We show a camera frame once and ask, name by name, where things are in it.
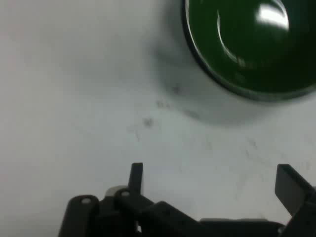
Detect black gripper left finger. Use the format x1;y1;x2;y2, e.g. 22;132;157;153
58;162;201;237

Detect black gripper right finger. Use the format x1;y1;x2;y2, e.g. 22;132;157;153
275;163;316;237

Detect dark green round bowl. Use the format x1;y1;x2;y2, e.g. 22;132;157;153
181;0;316;102

